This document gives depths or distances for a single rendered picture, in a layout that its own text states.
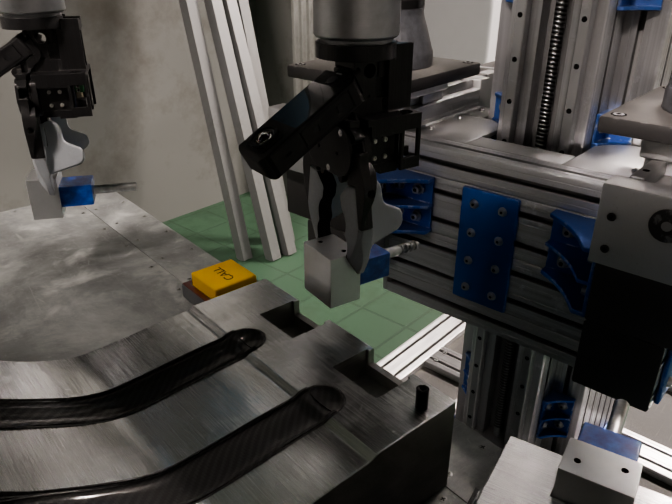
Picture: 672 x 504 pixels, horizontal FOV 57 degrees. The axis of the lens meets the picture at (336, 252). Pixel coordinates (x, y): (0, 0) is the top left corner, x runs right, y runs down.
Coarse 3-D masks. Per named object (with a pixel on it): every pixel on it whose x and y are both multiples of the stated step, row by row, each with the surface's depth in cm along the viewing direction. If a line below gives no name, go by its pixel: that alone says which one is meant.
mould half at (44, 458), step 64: (192, 320) 58; (256, 320) 58; (0, 384) 46; (64, 384) 49; (192, 384) 50; (256, 384) 50; (320, 384) 49; (0, 448) 39; (64, 448) 41; (128, 448) 44; (192, 448) 44; (320, 448) 44; (384, 448) 43; (448, 448) 49
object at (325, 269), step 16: (320, 240) 62; (336, 240) 62; (304, 256) 62; (320, 256) 60; (336, 256) 59; (384, 256) 62; (304, 272) 63; (320, 272) 60; (336, 272) 59; (352, 272) 60; (368, 272) 62; (384, 272) 63; (320, 288) 61; (336, 288) 60; (352, 288) 61; (336, 304) 61
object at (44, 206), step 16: (32, 176) 79; (80, 176) 83; (32, 192) 78; (64, 192) 80; (80, 192) 80; (96, 192) 82; (112, 192) 83; (32, 208) 79; (48, 208) 80; (64, 208) 82
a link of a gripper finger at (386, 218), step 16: (352, 192) 55; (352, 208) 56; (384, 208) 58; (352, 224) 57; (384, 224) 58; (400, 224) 60; (352, 240) 57; (368, 240) 57; (352, 256) 58; (368, 256) 58
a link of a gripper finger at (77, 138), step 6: (42, 120) 79; (48, 120) 79; (54, 120) 80; (60, 120) 80; (66, 120) 80; (60, 126) 81; (66, 126) 81; (66, 132) 81; (72, 132) 82; (78, 132) 82; (66, 138) 82; (72, 138) 82; (78, 138) 82; (84, 138) 83; (78, 144) 83; (84, 144) 83
